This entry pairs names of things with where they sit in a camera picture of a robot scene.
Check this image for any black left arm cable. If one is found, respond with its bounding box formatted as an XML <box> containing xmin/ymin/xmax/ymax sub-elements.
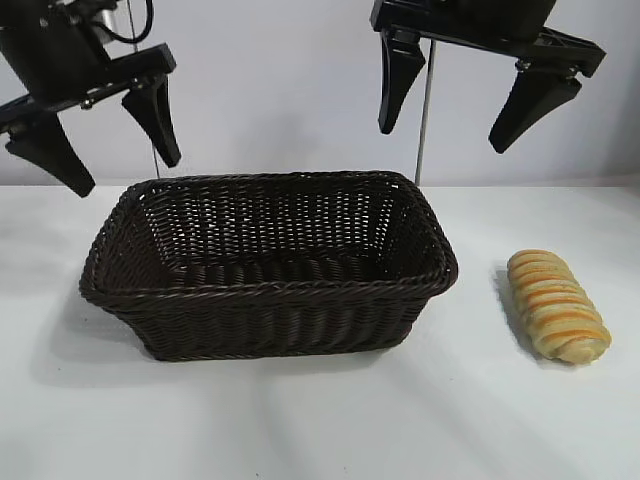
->
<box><xmin>107</xmin><ymin>0</ymin><xmax>154</xmax><ymax>42</ymax></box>

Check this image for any dark brown wicker basket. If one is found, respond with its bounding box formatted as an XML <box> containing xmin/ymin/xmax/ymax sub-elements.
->
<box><xmin>78</xmin><ymin>170</ymin><xmax>460</xmax><ymax>363</ymax></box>

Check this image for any long striped bread loaf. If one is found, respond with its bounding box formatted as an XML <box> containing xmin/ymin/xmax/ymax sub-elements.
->
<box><xmin>506</xmin><ymin>248</ymin><xmax>613</xmax><ymax>363</ymax></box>

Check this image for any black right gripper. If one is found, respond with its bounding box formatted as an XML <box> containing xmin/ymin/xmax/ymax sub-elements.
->
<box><xmin>369</xmin><ymin>0</ymin><xmax>608</xmax><ymax>155</ymax></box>

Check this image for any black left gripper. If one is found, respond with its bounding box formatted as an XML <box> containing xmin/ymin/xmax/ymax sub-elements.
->
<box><xmin>0</xmin><ymin>9</ymin><xmax>182</xmax><ymax>198</ymax></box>

